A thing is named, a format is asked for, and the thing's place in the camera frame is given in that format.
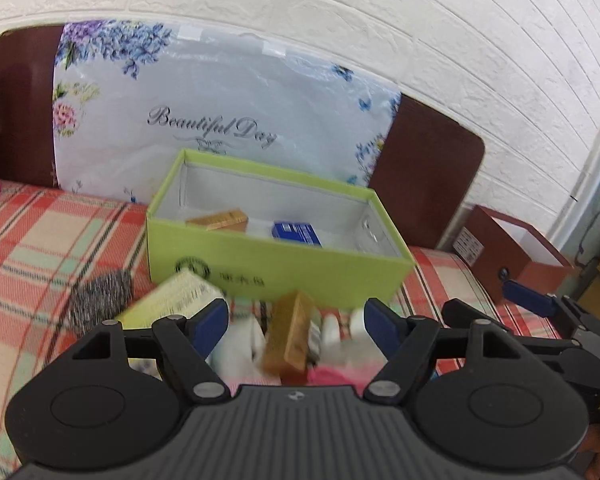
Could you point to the green cardboard box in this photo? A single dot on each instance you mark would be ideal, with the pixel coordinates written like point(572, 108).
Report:
point(280, 265)

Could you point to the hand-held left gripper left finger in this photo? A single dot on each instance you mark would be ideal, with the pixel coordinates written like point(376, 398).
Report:
point(211, 322)

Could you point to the white bottle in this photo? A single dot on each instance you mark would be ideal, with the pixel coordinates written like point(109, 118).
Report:
point(357, 325)

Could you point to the brown wooden headboard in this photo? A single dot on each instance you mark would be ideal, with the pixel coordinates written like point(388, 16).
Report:
point(430, 160)

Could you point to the blue printed packet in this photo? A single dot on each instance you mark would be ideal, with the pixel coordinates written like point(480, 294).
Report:
point(295, 234)

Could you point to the floral bedding bag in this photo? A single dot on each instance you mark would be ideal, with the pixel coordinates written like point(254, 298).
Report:
point(230, 90)

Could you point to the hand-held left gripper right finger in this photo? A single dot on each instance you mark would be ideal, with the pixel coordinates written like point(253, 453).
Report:
point(380, 325)

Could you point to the plaid bed sheet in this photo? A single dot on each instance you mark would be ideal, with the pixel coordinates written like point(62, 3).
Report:
point(30, 240)

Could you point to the steel wool scourer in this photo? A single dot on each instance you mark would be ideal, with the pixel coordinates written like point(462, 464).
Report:
point(100, 302)

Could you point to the pink and white sock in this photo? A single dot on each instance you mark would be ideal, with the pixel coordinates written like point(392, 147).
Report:
point(240, 345)

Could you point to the brown oblong box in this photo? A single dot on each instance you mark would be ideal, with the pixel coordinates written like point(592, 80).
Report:
point(287, 330)

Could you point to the tan striped box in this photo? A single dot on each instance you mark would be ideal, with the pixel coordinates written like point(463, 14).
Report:
point(220, 220)

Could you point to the reddish brown open box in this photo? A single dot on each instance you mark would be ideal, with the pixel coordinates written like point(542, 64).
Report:
point(510, 260)

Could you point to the white plastic spoon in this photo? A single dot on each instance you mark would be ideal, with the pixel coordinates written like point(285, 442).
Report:
point(331, 332)

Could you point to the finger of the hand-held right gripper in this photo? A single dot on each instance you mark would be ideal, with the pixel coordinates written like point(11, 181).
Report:
point(527, 296)
point(460, 308)

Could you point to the pale green small box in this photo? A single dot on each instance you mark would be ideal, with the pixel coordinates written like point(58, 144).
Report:
point(175, 295)

